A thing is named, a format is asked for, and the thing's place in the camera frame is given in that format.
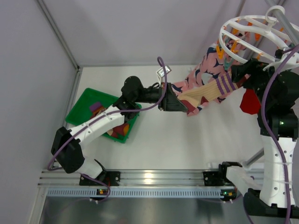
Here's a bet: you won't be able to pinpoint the teal clothes peg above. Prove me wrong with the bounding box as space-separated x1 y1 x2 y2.
223 57 234 71

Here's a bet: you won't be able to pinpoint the beige purple striped sock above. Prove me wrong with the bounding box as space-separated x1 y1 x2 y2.
172 72 242 116

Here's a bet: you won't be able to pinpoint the white round clip hanger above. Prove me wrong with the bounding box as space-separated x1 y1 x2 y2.
216 9 299 65

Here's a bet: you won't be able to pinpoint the maroon purple orange sock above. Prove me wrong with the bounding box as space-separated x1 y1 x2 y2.
89 102 107 119

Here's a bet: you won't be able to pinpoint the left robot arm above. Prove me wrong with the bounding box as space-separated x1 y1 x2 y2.
51 76 188 182

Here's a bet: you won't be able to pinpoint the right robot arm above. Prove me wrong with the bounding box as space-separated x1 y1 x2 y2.
218 58 299 219

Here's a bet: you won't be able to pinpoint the metal hanger stand pole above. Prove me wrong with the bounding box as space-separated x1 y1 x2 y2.
265 0 299 45

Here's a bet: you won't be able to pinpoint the pink shark print shorts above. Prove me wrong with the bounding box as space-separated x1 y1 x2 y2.
171 42 236 105

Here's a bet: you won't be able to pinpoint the red sock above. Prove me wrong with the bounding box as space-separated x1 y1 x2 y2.
240 89 261 115

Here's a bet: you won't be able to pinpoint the green plastic tray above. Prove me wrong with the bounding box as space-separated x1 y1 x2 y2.
65 88 138 144

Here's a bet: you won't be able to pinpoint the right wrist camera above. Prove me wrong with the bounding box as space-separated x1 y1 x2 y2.
263 48 296 72

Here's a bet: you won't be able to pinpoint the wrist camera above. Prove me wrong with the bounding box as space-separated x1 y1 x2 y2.
263 48 296 72
156 66 171 83

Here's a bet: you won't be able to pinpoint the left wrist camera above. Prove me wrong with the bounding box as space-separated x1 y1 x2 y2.
156 66 171 83

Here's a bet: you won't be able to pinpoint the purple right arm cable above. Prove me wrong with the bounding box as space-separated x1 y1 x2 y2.
242 44 299 224

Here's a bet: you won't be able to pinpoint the aluminium mounting rail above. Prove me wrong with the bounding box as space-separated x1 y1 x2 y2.
38 169 234 199

